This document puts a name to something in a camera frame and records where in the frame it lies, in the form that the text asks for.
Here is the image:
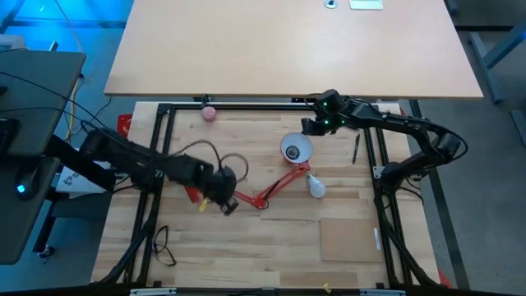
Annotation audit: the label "light wooden desk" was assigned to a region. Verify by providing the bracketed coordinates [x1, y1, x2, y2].
[104, 0, 485, 101]

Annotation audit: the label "white lightbulb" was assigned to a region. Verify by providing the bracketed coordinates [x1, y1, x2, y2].
[307, 173, 328, 200]

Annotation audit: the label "red corner clamp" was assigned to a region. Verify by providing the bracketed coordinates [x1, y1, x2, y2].
[117, 113, 134, 140]

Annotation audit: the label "white printed paper sheet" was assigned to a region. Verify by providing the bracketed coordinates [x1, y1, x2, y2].
[54, 161, 113, 195]

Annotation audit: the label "dark grey side desk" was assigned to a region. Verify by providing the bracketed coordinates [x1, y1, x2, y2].
[0, 49, 88, 266]

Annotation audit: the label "grey metal desk leg frame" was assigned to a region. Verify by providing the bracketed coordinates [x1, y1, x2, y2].
[445, 0, 526, 147]

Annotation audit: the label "silver metal bracket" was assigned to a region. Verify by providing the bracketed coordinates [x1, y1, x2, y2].
[129, 287, 178, 296]
[358, 288, 407, 296]

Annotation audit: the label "black keyboard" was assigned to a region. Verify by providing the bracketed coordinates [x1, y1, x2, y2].
[0, 118, 20, 156]

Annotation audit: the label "black pen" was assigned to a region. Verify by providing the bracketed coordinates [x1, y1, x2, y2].
[352, 132, 362, 165]

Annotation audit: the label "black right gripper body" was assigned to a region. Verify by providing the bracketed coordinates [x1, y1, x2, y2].
[315, 104, 350, 132]

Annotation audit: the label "black desk leg with caster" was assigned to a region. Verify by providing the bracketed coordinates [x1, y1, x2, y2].
[31, 192, 58, 260]

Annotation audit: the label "black aluminium rig frame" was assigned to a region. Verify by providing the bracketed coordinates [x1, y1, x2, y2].
[92, 100, 443, 289]

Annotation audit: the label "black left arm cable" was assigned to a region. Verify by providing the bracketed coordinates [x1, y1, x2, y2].
[170, 139, 250, 185]

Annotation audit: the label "black thin-framed glasses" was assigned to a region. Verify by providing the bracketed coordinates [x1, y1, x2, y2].
[152, 224, 178, 268]

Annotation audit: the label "yellow cable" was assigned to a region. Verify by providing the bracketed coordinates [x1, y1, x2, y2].
[52, 0, 84, 143]

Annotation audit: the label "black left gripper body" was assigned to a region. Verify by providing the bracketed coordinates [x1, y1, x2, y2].
[204, 165, 239, 206]

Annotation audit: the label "red desk lamp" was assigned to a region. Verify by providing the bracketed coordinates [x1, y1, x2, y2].
[183, 132, 314, 210]

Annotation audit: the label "white rectangular desk plate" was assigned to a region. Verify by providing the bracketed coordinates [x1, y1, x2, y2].
[348, 0, 385, 11]

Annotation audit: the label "black computer mouse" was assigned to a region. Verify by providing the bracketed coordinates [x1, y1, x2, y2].
[15, 165, 41, 202]

